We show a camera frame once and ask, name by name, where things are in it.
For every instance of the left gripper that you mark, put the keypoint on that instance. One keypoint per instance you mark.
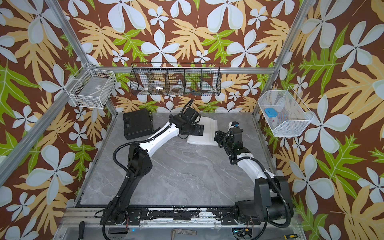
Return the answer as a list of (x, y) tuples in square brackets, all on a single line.
[(197, 131)]

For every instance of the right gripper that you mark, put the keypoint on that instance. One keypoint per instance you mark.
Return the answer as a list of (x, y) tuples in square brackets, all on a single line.
[(223, 135)]

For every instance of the white photo album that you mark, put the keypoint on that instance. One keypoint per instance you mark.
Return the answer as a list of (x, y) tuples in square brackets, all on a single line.
[(207, 139)]

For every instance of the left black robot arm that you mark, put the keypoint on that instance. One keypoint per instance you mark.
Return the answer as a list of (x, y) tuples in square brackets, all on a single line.
[(139, 163)]

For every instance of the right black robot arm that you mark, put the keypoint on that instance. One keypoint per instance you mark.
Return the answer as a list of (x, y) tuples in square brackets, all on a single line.
[(272, 201)]

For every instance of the blue object in basket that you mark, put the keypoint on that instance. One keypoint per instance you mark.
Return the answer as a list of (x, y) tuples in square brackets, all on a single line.
[(271, 112)]

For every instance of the black plastic case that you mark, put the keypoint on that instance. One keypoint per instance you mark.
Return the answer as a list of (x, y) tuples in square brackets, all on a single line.
[(137, 124)]

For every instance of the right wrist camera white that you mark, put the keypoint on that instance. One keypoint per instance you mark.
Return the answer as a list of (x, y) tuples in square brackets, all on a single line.
[(233, 124)]

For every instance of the black wire basket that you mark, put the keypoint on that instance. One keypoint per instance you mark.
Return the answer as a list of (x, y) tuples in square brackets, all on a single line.
[(179, 83)]

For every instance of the white wire basket right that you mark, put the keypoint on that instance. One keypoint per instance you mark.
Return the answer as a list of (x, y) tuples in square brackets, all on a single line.
[(294, 116)]

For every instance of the white wire basket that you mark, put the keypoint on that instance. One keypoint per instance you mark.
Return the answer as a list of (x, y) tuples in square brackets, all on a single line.
[(294, 116), (91, 87)]

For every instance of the aluminium frame back bar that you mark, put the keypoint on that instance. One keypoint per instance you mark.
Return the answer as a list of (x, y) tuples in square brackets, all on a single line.
[(224, 70)]

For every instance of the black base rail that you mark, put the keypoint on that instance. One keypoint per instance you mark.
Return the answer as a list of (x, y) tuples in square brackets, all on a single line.
[(137, 215)]

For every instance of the white wire basket left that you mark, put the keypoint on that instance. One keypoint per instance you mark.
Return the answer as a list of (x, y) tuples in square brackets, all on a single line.
[(91, 87)]

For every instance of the yellow handled screwdriver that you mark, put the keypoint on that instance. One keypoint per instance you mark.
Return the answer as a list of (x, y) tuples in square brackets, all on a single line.
[(290, 236)]

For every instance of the aluminium frame post left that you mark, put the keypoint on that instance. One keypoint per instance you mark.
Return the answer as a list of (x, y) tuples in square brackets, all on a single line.
[(13, 160)]

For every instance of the aluminium frame post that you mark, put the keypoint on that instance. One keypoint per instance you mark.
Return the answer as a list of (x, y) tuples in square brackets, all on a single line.
[(13, 160), (293, 33)]

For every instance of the aluminium frame post right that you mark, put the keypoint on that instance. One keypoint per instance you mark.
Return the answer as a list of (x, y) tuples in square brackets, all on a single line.
[(293, 33)]

